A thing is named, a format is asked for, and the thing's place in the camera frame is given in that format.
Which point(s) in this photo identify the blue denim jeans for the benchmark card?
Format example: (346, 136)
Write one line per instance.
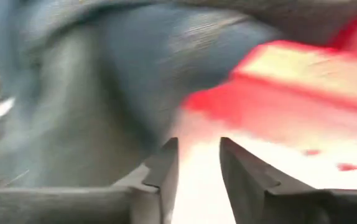
(104, 77)

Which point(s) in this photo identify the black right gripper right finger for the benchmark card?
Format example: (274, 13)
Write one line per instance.
(259, 199)

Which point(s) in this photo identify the red plastic laundry bin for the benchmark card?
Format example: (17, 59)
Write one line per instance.
(259, 99)

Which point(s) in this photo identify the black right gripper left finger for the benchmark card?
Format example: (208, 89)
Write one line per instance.
(153, 199)

